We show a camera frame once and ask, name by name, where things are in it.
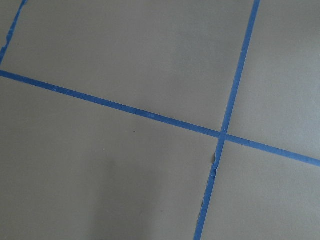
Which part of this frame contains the crossing blue tape strip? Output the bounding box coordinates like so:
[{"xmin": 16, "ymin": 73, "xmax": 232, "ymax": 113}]
[{"xmin": 0, "ymin": 70, "xmax": 320, "ymax": 167}]

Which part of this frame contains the long blue tape strip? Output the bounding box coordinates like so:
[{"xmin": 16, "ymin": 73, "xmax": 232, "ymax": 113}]
[{"xmin": 193, "ymin": 0, "xmax": 260, "ymax": 240}]

